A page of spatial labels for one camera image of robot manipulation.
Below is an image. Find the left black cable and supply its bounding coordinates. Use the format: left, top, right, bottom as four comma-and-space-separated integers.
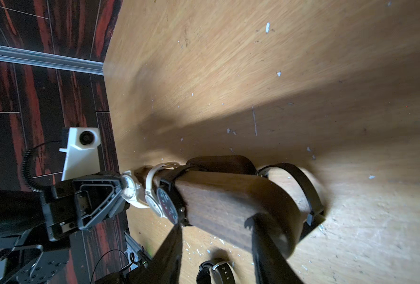
21, 140, 62, 192

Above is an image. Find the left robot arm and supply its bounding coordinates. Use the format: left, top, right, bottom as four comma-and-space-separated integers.
0, 172, 128, 284

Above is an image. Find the black watch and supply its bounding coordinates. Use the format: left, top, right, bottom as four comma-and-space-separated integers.
156, 164, 208, 227
196, 258, 236, 284
256, 163, 325, 241

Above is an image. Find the dark wooden watch stand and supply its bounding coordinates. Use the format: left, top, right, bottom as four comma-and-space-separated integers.
135, 156, 303, 257

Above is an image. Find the white watch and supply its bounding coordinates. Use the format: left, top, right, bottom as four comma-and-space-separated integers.
144, 162, 182, 218
121, 170, 150, 209

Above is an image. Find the black watch by stand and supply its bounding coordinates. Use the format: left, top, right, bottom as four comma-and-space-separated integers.
256, 163, 325, 241

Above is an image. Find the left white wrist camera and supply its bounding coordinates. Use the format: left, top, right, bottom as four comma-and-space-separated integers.
59, 127, 101, 181

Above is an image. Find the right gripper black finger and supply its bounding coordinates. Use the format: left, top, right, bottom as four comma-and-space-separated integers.
244, 214, 303, 284

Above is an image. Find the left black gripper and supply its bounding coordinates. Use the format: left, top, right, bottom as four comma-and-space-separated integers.
41, 172, 183, 284

